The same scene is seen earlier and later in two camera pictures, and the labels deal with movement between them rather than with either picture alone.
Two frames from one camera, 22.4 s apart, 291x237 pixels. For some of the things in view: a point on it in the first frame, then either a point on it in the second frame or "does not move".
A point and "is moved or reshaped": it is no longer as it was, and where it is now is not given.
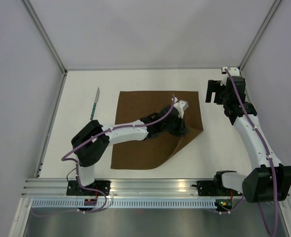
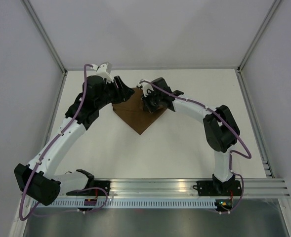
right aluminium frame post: x=268 y=18 does not move
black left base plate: x=73 y=188 does not move
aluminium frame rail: x=119 y=188 does not move
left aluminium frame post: x=44 y=34 does not move
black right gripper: x=214 y=86 to x=146 y=105
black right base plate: x=213 y=188 does not move
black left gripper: x=182 y=130 to x=122 y=93
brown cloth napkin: x=155 y=151 is moved or reshaped
